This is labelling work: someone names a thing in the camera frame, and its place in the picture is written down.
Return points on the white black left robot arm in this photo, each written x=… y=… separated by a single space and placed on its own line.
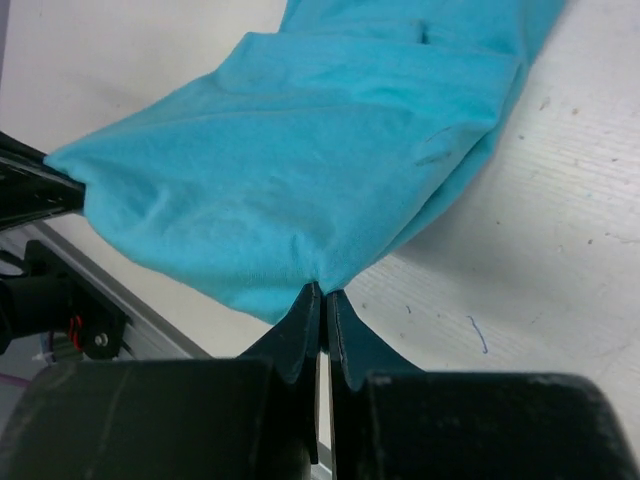
x=35 y=300

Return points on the aluminium mounting rail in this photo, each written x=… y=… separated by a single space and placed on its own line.
x=147 y=335

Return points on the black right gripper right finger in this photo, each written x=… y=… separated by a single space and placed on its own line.
x=393 y=420

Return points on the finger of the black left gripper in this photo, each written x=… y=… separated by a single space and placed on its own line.
x=32 y=191

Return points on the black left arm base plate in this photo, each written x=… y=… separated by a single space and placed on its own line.
x=97 y=324

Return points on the turquoise t shirt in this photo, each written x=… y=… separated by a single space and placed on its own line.
x=312 y=152

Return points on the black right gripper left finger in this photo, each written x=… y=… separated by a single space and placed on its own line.
x=254 y=416

